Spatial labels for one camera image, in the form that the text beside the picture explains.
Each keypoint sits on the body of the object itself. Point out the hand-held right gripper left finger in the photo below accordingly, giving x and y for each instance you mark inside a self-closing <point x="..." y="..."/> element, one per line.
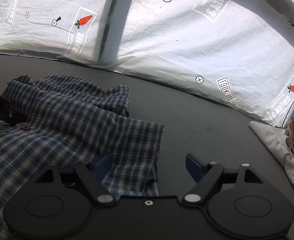
<point x="103" y="165"/>

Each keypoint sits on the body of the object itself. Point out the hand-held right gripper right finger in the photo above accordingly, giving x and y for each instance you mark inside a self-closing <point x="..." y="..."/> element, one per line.
<point x="194" y="166"/>

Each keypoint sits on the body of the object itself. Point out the blue plaid shirt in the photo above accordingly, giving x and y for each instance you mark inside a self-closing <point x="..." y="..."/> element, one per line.
<point x="69" y="120"/>

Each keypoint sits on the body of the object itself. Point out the white folded cloth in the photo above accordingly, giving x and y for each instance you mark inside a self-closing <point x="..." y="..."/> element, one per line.
<point x="272" y="140"/>

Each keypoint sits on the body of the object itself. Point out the white printed sheet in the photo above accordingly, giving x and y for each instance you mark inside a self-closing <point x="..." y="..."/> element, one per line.
<point x="187" y="37"/>

